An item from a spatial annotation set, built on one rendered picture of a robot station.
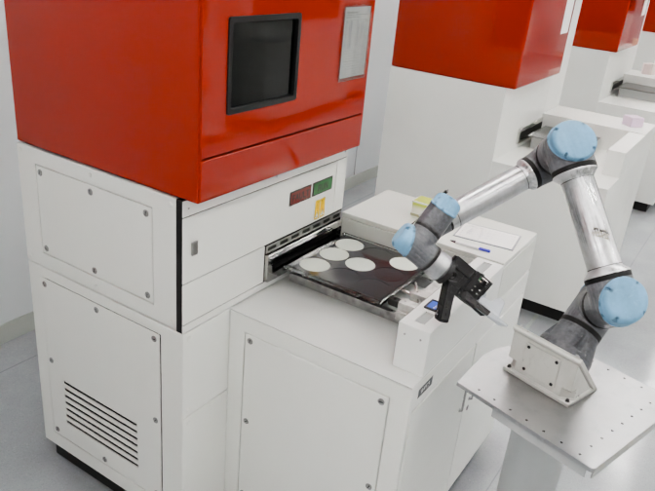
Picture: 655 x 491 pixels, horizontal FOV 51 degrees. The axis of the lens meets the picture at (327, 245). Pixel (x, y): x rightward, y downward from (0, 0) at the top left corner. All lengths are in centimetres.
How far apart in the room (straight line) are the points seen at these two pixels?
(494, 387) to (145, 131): 114
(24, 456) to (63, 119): 137
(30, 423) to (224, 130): 169
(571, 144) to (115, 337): 143
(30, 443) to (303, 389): 129
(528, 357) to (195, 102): 109
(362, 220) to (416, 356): 76
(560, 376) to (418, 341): 38
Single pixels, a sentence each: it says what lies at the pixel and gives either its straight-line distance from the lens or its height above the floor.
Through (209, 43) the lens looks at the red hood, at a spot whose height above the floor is 162.
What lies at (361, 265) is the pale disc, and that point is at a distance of 227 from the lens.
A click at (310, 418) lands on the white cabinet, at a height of 57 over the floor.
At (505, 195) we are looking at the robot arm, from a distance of 196.
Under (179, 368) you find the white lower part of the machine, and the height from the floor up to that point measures 70.
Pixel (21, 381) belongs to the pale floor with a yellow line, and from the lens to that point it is 333.
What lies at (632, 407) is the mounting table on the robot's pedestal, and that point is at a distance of 203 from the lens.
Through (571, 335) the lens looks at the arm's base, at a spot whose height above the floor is 99.
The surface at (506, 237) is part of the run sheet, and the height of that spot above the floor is 97.
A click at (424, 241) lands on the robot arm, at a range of 175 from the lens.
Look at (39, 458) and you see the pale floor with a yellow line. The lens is 292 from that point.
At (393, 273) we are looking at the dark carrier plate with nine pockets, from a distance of 225.
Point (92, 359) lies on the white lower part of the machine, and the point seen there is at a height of 56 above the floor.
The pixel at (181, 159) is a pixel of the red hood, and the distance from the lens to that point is 179.
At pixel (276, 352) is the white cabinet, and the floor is 74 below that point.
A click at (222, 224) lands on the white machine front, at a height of 111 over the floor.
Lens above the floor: 188
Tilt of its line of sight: 24 degrees down
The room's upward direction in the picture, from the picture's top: 6 degrees clockwise
